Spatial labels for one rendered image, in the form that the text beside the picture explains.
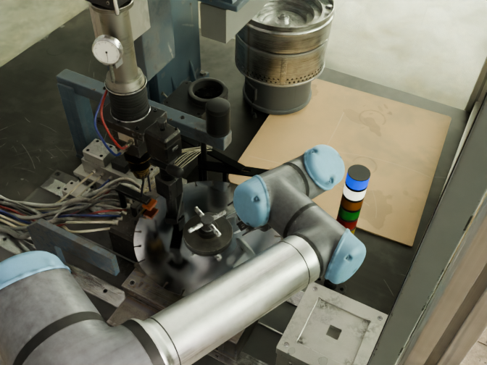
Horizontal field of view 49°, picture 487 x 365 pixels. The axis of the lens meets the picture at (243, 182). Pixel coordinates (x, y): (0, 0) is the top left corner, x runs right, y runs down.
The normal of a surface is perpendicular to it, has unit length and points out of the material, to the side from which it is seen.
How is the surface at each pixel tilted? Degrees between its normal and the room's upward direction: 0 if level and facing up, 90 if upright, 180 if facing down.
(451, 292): 90
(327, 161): 32
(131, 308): 0
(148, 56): 90
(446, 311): 90
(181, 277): 0
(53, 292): 24
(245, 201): 80
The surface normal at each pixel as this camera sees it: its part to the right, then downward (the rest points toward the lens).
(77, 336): 0.29, -0.75
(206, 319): 0.41, -0.39
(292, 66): 0.18, 0.72
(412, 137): 0.02, -0.68
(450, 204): -0.47, 0.64
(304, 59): 0.41, 0.67
